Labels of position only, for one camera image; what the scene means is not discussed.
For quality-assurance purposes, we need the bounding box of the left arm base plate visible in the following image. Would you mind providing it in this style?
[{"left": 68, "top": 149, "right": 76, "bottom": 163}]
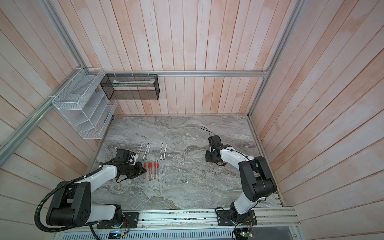
[{"left": 97, "top": 212, "right": 139, "bottom": 229}]

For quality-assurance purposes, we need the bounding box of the aluminium front rail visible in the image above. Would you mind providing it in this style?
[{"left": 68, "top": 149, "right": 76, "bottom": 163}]
[{"left": 52, "top": 208, "right": 301, "bottom": 233}]

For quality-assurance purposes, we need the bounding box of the white wire mesh shelf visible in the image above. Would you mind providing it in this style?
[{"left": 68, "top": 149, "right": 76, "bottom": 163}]
[{"left": 52, "top": 68, "right": 117, "bottom": 140}]

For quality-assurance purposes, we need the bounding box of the red gel pen long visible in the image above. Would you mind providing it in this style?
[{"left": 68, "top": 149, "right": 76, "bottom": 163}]
[{"left": 156, "top": 163, "right": 160, "bottom": 182}]

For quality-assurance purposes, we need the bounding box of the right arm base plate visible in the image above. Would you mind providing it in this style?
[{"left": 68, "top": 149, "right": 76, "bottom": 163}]
[{"left": 215, "top": 209, "right": 258, "bottom": 227}]

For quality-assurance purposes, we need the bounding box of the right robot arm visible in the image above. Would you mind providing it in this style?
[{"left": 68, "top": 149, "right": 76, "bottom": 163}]
[{"left": 206, "top": 135, "right": 277, "bottom": 218}]

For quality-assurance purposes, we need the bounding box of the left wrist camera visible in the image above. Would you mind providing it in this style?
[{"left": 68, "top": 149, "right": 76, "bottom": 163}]
[{"left": 129, "top": 152, "right": 138, "bottom": 165}]

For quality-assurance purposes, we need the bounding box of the black wire mesh basket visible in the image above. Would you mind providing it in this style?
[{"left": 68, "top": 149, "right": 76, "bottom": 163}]
[{"left": 101, "top": 73, "right": 160, "bottom": 101}]

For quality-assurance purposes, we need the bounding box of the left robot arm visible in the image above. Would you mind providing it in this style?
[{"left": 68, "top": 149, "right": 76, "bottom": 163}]
[{"left": 45, "top": 149, "right": 147, "bottom": 230}]

